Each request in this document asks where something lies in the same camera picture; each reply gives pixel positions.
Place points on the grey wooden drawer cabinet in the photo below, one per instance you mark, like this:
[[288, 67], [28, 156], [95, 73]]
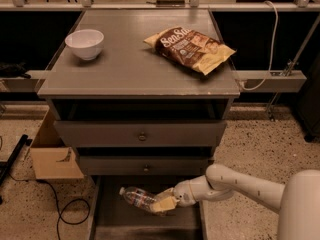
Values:
[[128, 81]]

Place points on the clear plastic water bottle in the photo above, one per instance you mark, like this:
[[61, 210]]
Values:
[[138, 197]]

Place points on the black device on ledge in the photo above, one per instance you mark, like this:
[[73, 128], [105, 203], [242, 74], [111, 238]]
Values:
[[170, 3]]

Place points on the black cloth on rail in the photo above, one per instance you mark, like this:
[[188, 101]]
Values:
[[13, 70]]

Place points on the white ceramic bowl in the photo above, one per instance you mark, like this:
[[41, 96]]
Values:
[[86, 44]]

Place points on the grey middle drawer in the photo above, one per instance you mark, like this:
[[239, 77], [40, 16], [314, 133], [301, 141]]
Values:
[[150, 165]]

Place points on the brown yellow chip bag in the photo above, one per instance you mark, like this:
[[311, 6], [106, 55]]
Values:
[[190, 48]]

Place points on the black bar on floor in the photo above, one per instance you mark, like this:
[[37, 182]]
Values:
[[6, 166]]

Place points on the grey top drawer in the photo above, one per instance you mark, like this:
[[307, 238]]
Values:
[[140, 134]]

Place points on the cardboard box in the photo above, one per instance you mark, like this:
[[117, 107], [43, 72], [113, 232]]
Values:
[[52, 159]]

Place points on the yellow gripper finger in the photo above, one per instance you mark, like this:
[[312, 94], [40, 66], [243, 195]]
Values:
[[166, 193], [163, 204]]

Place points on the grey open bottom drawer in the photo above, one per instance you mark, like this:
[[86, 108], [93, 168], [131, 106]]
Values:
[[115, 219]]

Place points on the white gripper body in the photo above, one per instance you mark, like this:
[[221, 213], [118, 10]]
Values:
[[182, 192]]

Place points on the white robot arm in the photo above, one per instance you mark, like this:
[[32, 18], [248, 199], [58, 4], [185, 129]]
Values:
[[297, 202]]

